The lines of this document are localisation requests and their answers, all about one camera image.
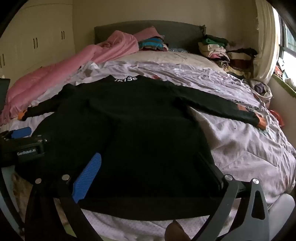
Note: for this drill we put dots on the window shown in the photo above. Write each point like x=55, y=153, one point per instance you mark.
x=288, y=48

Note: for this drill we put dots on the pile of folded clothes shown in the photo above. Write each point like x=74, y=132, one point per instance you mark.
x=219, y=51

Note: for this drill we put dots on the black long-sleeved sweater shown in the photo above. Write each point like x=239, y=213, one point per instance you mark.
x=138, y=139

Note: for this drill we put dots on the cream quilted blanket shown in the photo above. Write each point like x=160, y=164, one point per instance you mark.
x=180, y=59

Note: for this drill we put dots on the pink folded cloth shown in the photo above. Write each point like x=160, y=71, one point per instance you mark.
x=148, y=33

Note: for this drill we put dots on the dark flat panel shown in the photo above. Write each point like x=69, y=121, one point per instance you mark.
x=4, y=92

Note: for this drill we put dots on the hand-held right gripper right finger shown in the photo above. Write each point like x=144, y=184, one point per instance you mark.
x=214, y=172

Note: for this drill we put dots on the grey upholstered headboard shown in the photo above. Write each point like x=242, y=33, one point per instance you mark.
x=180, y=32

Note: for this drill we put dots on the cream wardrobe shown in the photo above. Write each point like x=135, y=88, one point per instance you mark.
x=34, y=39

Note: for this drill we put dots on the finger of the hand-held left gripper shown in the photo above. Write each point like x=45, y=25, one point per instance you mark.
x=22, y=132

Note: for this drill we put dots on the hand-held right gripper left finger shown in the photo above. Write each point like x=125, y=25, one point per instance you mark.
x=89, y=175

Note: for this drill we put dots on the colourful cloth heap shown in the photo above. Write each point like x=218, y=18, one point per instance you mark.
x=281, y=68

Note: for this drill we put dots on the pink quilt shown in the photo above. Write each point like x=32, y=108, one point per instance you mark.
x=57, y=69

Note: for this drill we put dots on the lavender printed bed quilt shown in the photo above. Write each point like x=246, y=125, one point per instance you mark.
x=242, y=143

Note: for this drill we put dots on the teal striped clothes pile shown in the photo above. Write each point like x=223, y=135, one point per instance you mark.
x=152, y=44

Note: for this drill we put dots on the red object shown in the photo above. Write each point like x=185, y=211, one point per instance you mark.
x=278, y=117

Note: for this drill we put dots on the cream curtain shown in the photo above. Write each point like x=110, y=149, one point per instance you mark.
x=266, y=41

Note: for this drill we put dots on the white cloth bag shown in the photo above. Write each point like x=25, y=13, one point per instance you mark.
x=262, y=90

